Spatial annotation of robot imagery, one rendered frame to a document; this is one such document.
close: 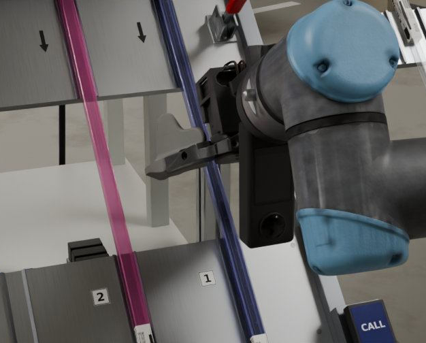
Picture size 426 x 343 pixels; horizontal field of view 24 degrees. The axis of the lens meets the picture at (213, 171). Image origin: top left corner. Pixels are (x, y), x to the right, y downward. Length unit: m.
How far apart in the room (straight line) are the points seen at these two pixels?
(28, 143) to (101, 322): 2.74
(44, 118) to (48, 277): 2.98
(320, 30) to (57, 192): 1.07
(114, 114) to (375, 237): 1.12
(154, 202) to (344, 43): 0.89
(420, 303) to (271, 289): 1.65
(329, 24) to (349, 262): 0.17
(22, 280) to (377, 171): 0.41
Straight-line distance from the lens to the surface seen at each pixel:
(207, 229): 1.44
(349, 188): 0.70
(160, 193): 1.55
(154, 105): 1.49
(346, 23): 0.71
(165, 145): 0.96
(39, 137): 3.75
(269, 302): 1.01
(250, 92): 0.80
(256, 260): 1.02
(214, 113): 0.90
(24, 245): 1.54
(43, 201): 1.68
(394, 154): 0.72
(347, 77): 0.70
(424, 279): 2.76
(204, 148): 0.90
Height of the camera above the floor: 1.31
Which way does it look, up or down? 23 degrees down
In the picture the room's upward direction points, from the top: straight up
